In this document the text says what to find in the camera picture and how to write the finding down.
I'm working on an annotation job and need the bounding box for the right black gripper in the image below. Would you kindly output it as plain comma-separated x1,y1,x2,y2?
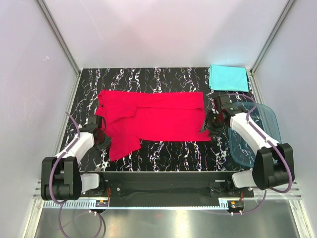
199,110,226,138

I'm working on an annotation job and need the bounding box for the red t shirt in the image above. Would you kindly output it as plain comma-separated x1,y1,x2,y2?
96,90,211,161

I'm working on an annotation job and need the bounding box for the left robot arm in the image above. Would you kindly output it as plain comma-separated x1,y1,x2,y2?
41,113,111,204

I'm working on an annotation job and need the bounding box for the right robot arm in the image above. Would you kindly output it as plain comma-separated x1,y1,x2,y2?
201,94,295,197

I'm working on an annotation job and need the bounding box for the folded cyan t shirt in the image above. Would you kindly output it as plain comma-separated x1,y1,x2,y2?
209,64,249,92

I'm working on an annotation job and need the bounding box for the clear blue plastic bin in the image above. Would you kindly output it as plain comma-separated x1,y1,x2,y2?
229,104,282,168

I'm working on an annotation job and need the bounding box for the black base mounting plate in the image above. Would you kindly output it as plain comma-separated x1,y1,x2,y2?
84,172,254,208

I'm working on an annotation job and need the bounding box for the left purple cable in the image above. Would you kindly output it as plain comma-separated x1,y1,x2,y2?
49,111,107,236

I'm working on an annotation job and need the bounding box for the left aluminium frame post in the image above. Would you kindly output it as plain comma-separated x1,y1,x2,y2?
35,0,81,77

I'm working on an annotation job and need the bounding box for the aluminium frame post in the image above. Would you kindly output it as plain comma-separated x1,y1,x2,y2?
250,0,297,74
35,0,81,77

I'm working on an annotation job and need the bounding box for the right aluminium frame post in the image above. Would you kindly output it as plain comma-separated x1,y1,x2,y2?
250,0,297,74

